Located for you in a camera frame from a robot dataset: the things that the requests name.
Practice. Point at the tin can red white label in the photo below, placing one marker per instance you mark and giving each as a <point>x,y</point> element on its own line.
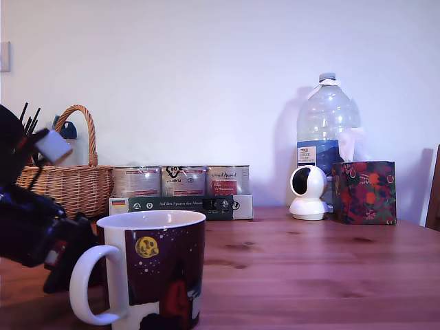
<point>137,182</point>

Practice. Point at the dark red picture mug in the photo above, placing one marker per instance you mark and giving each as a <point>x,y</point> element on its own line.
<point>165,275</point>

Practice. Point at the white bottle blue cap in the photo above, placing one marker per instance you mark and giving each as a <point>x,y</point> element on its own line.
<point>70,130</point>

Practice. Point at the green white cardboard tray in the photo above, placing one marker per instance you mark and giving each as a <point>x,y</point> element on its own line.
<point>178,204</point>

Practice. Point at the tin can black logo label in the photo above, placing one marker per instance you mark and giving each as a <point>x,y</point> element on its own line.
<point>184,184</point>

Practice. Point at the black stick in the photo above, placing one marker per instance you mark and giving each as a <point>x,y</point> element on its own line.
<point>34,120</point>
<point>24,112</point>

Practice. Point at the tin can red panel label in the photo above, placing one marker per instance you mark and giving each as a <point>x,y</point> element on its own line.
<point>227,182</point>

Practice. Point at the large clear water bottle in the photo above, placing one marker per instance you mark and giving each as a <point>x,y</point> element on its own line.
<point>326,120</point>

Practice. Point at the pale tissue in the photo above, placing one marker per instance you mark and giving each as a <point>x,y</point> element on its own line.
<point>347,148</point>

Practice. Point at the floral tissue box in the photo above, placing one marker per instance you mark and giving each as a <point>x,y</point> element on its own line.
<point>364,192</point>

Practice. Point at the white wall switch plate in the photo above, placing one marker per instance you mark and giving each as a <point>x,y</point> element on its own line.
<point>5,56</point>

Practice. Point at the small white round camera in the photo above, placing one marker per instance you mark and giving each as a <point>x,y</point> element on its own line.
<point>313,206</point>

